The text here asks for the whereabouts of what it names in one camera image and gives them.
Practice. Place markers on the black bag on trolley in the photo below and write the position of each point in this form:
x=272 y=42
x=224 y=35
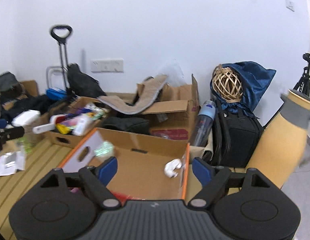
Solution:
x=82 y=84

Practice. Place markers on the clear iridescent plastic bag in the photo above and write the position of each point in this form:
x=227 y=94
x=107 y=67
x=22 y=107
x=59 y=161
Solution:
x=104 y=151

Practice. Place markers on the small brown cardboard tray box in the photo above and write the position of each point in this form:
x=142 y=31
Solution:
x=76 y=121

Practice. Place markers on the white wall socket strip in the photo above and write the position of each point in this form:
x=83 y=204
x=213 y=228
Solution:
x=107 y=65

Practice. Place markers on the woven rattan ball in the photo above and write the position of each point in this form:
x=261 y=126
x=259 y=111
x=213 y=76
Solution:
x=227 y=84

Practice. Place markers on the white wall switch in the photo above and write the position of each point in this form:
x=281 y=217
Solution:
x=290 y=5

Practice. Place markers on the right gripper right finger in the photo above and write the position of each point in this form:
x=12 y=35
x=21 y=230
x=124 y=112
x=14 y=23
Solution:
x=213 y=180

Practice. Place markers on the white lint roller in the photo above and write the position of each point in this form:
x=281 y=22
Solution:
x=46 y=126

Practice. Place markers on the white paper packet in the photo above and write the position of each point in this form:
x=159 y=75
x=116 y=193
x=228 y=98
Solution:
x=12 y=162

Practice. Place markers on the dark backpack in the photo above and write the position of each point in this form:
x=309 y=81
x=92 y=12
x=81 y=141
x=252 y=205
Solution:
x=10 y=89

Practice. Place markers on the black camera tripod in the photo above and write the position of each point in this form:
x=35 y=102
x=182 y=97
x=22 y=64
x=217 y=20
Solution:
x=303 y=85

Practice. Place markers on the white sock bundle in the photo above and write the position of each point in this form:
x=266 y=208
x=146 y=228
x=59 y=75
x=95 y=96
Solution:
x=171 y=167

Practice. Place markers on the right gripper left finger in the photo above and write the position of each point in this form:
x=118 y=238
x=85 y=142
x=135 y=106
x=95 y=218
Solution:
x=95 y=181

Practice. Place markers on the dark blue velvet cloth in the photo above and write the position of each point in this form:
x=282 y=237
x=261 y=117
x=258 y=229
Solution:
x=255 y=81

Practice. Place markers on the large open cardboard box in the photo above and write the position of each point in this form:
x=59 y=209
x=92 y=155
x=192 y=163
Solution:
x=172 y=116

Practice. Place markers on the beige fleece insole mat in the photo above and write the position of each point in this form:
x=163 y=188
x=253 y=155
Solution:
x=144 y=99

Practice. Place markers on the silver metal chair frame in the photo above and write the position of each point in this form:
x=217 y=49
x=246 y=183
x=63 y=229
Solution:
x=56 y=78

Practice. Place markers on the black suitcase bag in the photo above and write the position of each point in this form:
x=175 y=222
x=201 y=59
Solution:
x=235 y=137

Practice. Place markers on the red orange cardboard box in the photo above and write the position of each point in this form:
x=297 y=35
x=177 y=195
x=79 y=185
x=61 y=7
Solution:
x=141 y=161

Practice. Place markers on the yellow thermos jug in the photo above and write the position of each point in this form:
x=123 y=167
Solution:
x=282 y=144

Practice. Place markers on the blue lid water bottle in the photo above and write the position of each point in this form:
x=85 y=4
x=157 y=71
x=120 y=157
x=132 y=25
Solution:
x=204 y=122

